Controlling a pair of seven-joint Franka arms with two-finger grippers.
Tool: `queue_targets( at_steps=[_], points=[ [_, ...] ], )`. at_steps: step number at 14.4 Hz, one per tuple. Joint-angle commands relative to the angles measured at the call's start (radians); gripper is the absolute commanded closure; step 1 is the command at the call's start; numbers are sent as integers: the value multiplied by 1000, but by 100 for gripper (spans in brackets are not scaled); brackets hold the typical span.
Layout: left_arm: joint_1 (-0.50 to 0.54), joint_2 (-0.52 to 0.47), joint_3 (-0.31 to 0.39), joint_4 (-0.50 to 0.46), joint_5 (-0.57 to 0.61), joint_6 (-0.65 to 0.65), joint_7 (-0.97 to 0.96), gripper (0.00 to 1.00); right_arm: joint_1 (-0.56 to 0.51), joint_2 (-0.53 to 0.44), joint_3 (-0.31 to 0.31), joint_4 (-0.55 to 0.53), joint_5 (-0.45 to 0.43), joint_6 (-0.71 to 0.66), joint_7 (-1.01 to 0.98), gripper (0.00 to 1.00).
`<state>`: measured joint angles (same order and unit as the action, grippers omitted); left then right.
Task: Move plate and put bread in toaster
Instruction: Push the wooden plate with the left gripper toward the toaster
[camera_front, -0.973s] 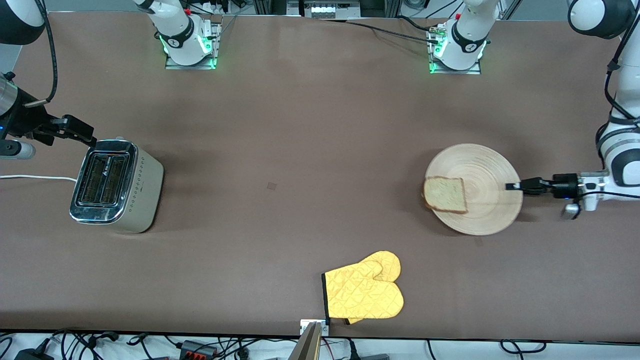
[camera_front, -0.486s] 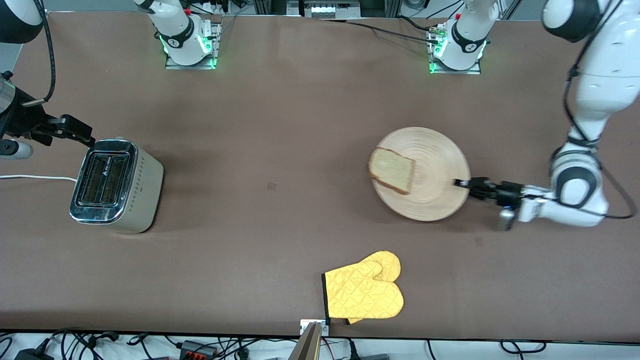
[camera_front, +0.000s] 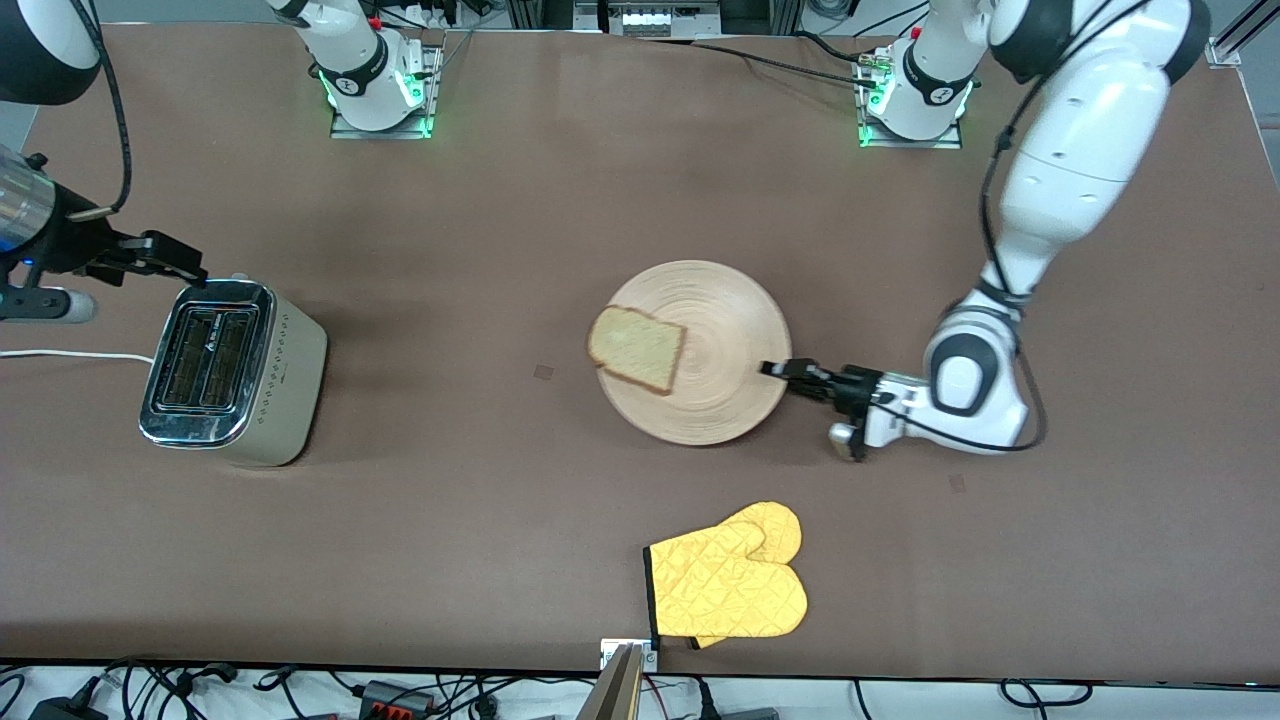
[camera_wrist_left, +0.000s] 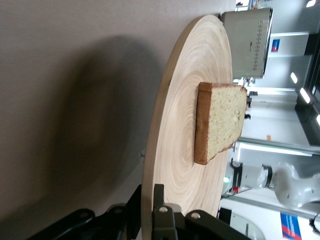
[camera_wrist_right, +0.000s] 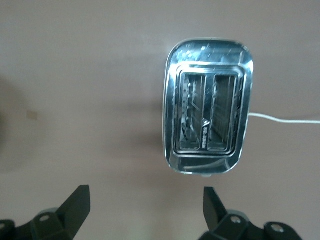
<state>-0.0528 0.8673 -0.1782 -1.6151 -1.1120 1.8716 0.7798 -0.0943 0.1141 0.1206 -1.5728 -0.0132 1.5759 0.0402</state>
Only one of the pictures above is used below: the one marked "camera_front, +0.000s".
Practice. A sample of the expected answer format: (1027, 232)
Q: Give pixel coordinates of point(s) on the white power strip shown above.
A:
(655, 20)

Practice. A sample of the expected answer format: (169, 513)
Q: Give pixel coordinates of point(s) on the round wooden plate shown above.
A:
(730, 340)

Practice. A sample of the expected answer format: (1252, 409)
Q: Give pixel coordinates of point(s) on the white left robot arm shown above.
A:
(1080, 150)

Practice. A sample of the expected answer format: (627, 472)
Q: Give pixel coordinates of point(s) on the black power adapter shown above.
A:
(65, 710)

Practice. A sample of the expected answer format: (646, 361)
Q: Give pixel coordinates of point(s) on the silver two-slot toaster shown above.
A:
(290, 380)

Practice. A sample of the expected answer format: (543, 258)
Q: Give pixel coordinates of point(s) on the metal table corner bracket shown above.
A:
(1225, 52)

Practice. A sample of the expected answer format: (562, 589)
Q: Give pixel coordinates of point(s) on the yellow quilted oven mitt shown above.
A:
(725, 590)

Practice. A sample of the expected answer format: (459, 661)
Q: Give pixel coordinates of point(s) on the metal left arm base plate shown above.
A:
(950, 140)

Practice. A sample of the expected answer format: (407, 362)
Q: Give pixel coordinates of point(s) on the wooden camera post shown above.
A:
(615, 690)

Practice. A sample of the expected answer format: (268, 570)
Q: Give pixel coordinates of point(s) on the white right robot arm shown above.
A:
(350, 60)

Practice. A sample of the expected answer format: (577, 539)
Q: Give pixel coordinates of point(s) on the brown bread slice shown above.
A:
(637, 350)

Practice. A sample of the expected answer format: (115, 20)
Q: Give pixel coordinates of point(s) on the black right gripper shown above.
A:
(72, 243)

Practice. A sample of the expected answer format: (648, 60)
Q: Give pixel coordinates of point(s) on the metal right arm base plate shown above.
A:
(345, 128)

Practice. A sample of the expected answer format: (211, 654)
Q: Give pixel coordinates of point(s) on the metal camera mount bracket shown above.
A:
(608, 652)

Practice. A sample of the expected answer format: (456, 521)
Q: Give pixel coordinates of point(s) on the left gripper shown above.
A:
(856, 385)

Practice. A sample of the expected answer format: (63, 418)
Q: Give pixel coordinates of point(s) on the black orange connector block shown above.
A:
(395, 698)

